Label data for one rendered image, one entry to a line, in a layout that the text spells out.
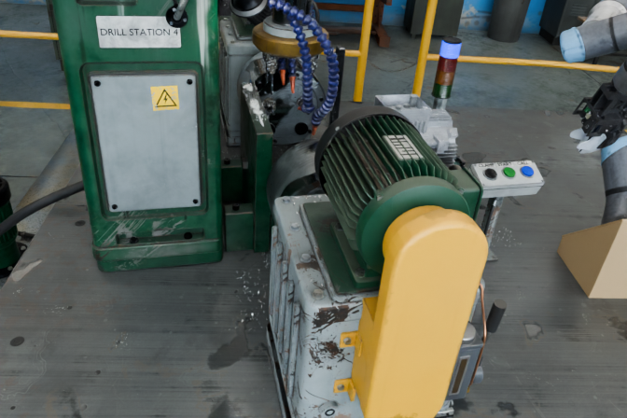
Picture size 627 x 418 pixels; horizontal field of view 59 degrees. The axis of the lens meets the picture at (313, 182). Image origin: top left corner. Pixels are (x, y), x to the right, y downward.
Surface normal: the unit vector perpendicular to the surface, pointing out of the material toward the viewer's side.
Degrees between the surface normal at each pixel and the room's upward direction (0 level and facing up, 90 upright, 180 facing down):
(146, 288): 0
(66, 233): 0
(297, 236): 0
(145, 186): 90
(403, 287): 90
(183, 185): 90
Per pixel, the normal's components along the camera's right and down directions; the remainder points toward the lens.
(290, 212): 0.07, -0.85
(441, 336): 0.22, 0.52
